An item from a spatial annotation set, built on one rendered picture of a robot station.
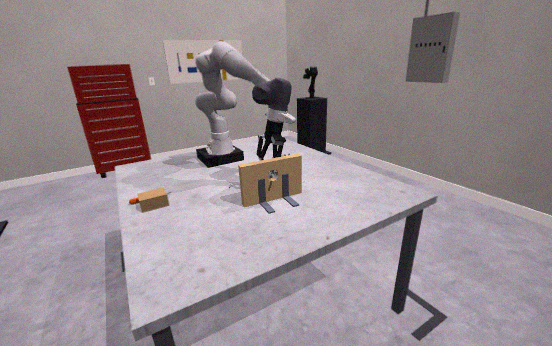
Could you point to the tan cardboard box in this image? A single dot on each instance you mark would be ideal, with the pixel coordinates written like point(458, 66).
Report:
point(154, 199)

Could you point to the tan wooden slab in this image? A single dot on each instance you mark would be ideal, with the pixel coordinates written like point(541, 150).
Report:
point(250, 173)

